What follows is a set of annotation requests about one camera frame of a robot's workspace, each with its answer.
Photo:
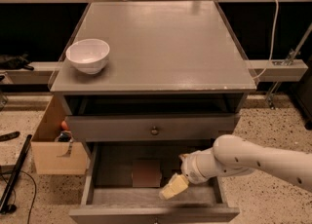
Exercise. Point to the white ceramic bowl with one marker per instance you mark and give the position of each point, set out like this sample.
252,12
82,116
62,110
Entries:
89,56

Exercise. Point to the closed grey top drawer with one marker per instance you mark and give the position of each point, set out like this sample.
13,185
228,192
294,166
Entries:
137,128

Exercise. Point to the grey wooden cabinet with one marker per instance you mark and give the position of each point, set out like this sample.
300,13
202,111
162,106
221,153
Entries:
166,58

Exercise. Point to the black flat tool on floor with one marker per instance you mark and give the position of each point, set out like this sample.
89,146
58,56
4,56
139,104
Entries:
9,136

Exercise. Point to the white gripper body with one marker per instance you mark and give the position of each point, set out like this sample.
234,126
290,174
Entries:
189,168

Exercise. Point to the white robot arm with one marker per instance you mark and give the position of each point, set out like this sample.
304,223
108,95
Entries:
232,155

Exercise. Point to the black pole on floor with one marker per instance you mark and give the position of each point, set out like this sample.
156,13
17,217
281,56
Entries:
14,175

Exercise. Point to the round metal drawer knob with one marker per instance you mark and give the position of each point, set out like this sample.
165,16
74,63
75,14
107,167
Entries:
154,131

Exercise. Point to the orange ball in box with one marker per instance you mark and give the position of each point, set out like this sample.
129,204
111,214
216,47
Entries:
64,126

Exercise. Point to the cardboard box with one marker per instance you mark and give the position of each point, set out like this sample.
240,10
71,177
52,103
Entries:
51,156

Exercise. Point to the open grey middle drawer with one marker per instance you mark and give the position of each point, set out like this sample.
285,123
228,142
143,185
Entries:
109,196

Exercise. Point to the black bag on ledge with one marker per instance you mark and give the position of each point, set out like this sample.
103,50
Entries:
8,62

